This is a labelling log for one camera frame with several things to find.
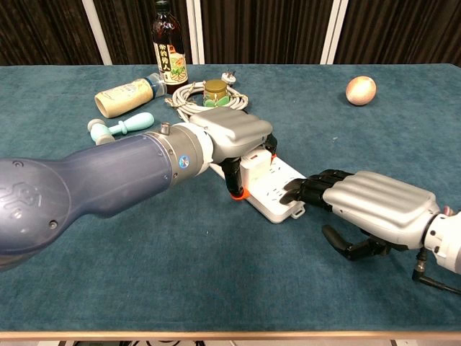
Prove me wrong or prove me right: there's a white power strip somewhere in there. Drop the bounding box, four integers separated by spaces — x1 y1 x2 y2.
208 153 307 224

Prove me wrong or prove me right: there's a light blue toy hammer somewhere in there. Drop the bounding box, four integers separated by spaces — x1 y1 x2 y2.
87 112 155 146

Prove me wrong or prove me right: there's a white plastic block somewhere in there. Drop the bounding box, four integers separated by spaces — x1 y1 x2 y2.
240 149 278 182

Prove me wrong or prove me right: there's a small jar with gold lid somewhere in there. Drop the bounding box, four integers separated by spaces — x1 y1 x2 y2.
202 79 231 108

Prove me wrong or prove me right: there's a white cable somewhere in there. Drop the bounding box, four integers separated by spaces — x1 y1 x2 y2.
164 70 250 122

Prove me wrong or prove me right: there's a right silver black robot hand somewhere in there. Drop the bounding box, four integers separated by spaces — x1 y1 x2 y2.
280 169 441 261

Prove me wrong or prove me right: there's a dark glass sauce bottle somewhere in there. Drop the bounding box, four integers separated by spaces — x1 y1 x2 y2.
150 0 189 95

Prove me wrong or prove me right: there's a beige squeeze sauce bottle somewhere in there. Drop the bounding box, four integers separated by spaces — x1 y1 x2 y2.
94 73 166 119

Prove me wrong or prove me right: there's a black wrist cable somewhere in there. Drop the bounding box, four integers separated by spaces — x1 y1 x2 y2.
412 250 461 295

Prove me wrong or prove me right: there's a dark ribbed folding screen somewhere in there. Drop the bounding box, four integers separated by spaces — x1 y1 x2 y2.
0 0 461 66

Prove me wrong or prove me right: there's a small peach ball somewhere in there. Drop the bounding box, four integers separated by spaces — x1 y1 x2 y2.
345 76 377 107

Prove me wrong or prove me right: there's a blue table mat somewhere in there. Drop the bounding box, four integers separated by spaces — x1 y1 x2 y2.
0 63 461 332

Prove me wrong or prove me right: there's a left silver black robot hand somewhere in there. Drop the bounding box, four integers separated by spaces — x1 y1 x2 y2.
189 107 278 201

